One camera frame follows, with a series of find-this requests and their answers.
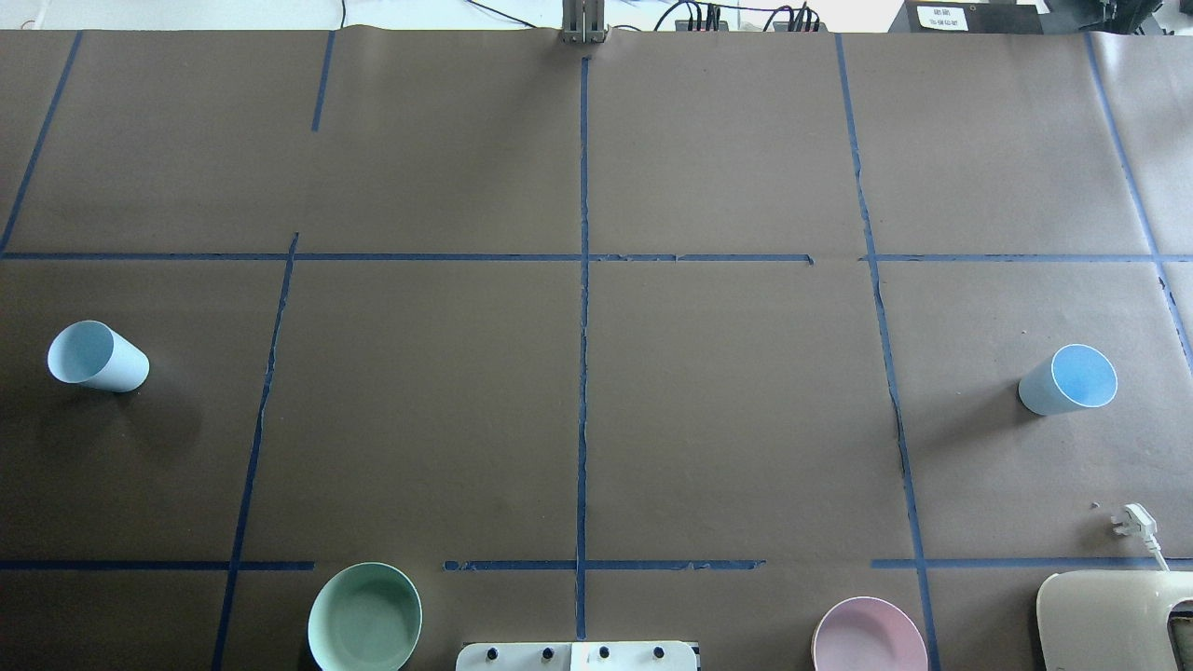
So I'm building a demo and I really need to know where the light blue cup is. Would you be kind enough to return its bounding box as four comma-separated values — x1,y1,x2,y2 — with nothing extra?
1016,344,1119,417
47,321,150,392

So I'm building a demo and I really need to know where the green bowl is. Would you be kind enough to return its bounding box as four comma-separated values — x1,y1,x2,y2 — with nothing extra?
307,562,424,670

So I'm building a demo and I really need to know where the pink bowl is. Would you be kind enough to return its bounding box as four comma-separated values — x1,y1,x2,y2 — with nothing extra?
810,597,931,670

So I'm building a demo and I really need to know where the black labelled box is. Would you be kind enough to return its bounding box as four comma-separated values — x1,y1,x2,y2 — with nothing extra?
888,1,1044,33

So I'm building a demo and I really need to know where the beige appliance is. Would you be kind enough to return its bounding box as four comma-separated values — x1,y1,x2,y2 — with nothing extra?
1036,570,1192,670

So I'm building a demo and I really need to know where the aluminium frame post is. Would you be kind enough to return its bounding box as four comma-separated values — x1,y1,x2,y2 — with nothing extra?
561,0,608,44

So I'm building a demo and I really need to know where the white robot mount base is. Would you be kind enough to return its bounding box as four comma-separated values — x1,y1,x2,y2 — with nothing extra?
455,640,701,670

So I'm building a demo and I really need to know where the white power plug cable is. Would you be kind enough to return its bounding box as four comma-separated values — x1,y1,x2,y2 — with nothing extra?
1111,503,1172,573

